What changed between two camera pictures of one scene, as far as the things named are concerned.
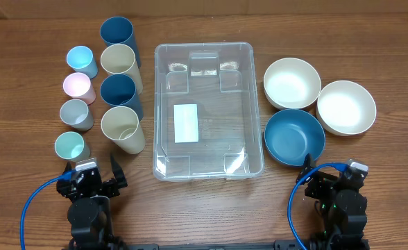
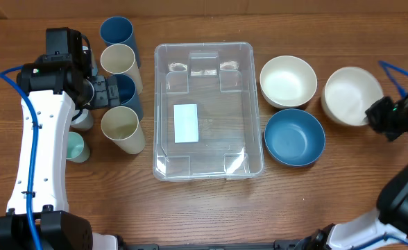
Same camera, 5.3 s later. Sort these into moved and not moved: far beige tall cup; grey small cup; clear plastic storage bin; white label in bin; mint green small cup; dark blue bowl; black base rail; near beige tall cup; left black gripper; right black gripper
Moved: left black gripper; right black gripper
Not moved: clear plastic storage bin; black base rail; mint green small cup; far beige tall cup; white label in bin; grey small cup; dark blue bowl; near beige tall cup
